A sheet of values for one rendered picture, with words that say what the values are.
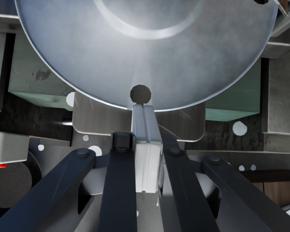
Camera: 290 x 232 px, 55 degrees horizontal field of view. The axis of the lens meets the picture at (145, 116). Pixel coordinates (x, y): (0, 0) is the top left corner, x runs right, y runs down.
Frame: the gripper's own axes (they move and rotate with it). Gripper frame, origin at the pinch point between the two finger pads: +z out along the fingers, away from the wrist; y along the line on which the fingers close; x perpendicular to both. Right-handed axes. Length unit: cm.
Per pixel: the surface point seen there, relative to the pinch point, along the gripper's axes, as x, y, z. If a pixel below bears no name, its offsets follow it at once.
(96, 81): 1.0, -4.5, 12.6
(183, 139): -3.9, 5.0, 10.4
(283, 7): 10.3, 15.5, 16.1
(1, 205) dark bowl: -59, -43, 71
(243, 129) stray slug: -7.0, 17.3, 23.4
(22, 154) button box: -17.9, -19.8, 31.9
